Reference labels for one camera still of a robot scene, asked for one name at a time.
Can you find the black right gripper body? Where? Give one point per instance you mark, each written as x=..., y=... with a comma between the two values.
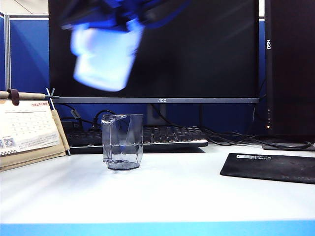
x=103, y=14

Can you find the white ceramic cup with text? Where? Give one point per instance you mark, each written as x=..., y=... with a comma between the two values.
x=103, y=61

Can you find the transparent plastic cup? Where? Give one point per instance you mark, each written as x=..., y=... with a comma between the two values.
x=123, y=147

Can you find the large black AOC monitor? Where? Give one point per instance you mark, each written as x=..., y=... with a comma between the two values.
x=197, y=49

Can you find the grey monitor stand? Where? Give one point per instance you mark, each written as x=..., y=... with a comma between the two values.
x=153, y=119

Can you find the beige desk calendar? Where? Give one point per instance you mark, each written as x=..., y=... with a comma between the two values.
x=27, y=127

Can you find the black keyboard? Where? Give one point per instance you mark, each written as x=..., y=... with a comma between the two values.
x=172, y=135

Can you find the black HSO monitor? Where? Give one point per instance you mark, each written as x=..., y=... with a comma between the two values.
x=290, y=73

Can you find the black mouse pad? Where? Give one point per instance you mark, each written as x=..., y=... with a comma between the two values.
x=270, y=168

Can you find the grey partition post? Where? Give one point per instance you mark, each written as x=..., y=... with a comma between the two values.
x=8, y=49

